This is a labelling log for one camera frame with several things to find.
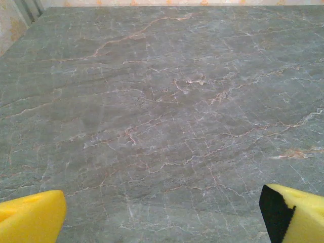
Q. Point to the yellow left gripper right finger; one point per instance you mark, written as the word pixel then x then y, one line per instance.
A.
pixel 303 217

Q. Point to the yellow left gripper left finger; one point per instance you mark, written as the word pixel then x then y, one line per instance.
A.
pixel 30 217

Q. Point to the aluminium frame post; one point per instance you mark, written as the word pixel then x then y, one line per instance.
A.
pixel 30 10

